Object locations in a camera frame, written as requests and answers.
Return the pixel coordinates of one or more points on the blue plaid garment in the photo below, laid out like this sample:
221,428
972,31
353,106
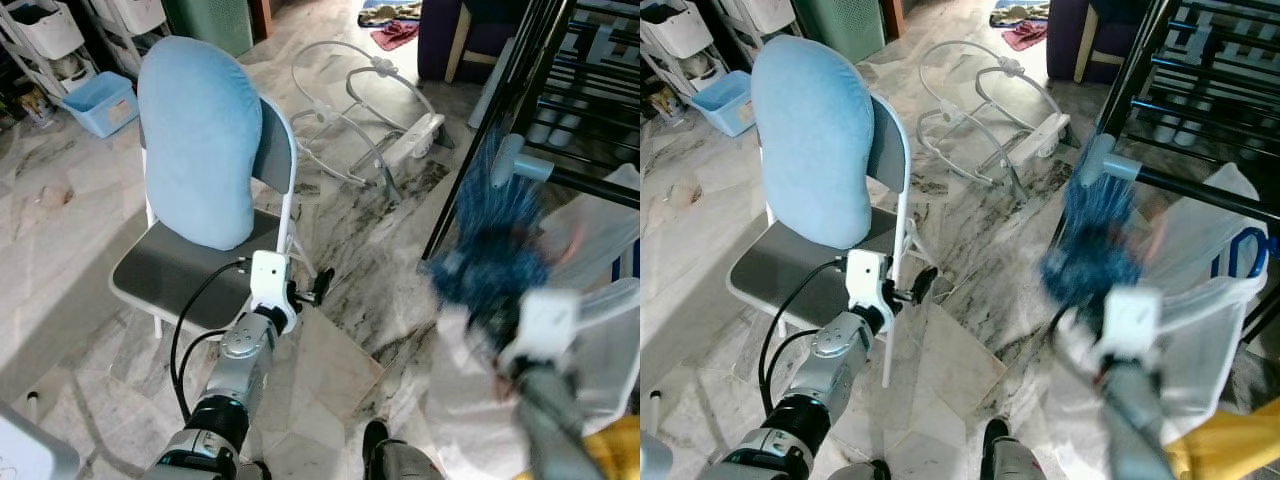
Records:
1095,260
490,260

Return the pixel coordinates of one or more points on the white garment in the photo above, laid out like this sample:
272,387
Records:
600,340
1210,340

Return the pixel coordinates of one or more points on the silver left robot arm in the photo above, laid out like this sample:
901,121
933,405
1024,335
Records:
240,365
835,365

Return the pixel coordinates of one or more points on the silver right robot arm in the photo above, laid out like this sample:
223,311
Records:
1135,420
550,420

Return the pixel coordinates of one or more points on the blue hanger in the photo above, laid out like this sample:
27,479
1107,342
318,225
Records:
634,262
1217,262

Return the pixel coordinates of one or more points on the grey white folding chair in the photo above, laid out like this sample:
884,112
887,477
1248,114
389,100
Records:
170,275
790,275

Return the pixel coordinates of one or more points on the light blue pillow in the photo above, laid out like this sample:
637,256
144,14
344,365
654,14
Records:
200,140
815,140

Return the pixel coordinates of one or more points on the silver robot left leg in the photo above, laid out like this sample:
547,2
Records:
860,472

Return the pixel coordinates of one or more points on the silver robot leg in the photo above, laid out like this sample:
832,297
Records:
860,472
1025,462
405,465

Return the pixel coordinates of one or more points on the silver robot right leg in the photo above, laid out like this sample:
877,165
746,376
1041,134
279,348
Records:
1025,462
405,465

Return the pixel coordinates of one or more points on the red cloth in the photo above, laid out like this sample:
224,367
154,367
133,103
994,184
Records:
395,35
1025,37

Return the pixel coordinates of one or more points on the blue plastic basket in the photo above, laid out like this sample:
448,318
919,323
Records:
100,105
725,100

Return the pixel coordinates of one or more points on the black drying rack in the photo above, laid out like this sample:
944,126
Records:
600,191
1180,186

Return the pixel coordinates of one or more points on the purple armchair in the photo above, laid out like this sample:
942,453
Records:
1065,40
440,40

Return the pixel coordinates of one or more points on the green bin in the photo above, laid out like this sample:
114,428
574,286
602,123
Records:
840,25
210,22

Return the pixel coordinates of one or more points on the patterned floor mat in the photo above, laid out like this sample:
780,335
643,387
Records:
390,10
1020,12

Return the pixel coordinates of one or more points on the white storage trolley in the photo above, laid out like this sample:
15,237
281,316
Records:
45,30
760,12
135,12
680,30

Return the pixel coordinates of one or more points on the yellow garment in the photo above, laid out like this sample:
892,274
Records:
1230,445
615,455

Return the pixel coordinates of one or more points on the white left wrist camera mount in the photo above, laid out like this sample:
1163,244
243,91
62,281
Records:
268,280
865,280

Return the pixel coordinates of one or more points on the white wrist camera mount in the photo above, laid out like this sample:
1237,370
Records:
540,325
865,280
1130,320
268,280

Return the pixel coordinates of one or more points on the white baby bouncer frame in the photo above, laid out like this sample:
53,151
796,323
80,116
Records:
420,135
1045,135

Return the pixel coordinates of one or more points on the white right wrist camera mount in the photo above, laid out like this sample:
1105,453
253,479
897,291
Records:
540,325
1130,320

